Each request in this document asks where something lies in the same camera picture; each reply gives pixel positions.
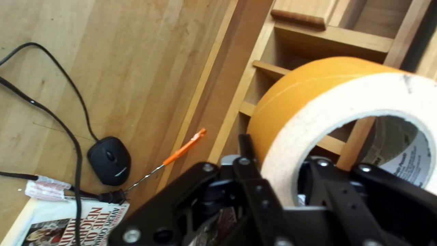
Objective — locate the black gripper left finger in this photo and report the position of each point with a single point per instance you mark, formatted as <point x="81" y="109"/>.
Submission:
<point x="247" y="199"/>

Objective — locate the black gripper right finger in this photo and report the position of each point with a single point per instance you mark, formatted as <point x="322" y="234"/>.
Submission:
<point x="364" y="213"/>

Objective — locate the orange masking tape roll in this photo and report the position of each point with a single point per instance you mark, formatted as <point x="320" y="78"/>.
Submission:
<point x="292" y="100"/>

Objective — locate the black computer mouse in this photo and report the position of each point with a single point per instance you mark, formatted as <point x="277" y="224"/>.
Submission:
<point x="110" y="158"/>

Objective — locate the wooden roll-top desk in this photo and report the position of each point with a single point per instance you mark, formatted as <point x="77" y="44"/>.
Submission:
<point x="151" y="68"/>

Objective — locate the illustrated magazine booklet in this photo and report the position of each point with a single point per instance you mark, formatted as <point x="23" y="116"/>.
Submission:
<point x="69" y="225"/>

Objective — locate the small pink white packet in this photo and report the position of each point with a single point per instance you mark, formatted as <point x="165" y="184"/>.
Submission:
<point x="46" y="188"/>

